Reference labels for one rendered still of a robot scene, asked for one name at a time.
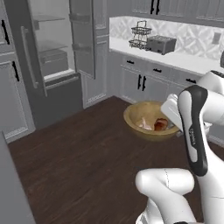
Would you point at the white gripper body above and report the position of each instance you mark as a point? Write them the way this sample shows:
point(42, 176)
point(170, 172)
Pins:
point(169, 112)

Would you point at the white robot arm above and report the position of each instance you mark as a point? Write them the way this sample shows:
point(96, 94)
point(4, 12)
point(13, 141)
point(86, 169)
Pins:
point(175, 192)

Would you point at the brown chicken drumstick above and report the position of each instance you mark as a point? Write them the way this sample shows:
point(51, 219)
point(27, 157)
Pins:
point(161, 124)

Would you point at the wooden bowl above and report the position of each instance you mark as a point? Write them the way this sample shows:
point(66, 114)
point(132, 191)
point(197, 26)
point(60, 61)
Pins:
point(137, 128)

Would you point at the grey fridge freezer drawer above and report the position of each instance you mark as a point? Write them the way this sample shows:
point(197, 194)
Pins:
point(58, 102)

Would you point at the grey fridge door with shelves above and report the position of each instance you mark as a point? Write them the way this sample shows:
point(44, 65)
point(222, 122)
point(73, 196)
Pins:
point(83, 35)

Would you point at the grey fridge crisper drawer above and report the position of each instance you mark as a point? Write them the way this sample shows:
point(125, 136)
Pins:
point(54, 62)

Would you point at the grey fridge body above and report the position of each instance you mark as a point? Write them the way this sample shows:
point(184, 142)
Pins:
point(55, 38)

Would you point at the grey cupboard door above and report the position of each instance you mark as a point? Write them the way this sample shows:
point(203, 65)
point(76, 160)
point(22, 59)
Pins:
point(154, 89)
point(129, 84)

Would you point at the grey drawer front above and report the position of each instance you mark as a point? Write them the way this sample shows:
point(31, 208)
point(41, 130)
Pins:
point(185, 80)
point(159, 70)
point(132, 62)

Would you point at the grey toaster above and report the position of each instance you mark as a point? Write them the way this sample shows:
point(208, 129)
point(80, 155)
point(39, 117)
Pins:
point(160, 44)

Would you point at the grey tall cupboard run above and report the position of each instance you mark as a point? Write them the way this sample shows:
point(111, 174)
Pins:
point(11, 102)

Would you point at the grey counter block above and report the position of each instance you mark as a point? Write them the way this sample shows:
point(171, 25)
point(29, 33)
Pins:
point(13, 186)

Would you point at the grey wall socket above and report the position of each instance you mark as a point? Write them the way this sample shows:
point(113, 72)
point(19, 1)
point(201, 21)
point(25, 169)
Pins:
point(216, 38)

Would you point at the grey wall cupboard run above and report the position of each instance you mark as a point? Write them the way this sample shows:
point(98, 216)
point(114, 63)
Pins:
point(180, 8)

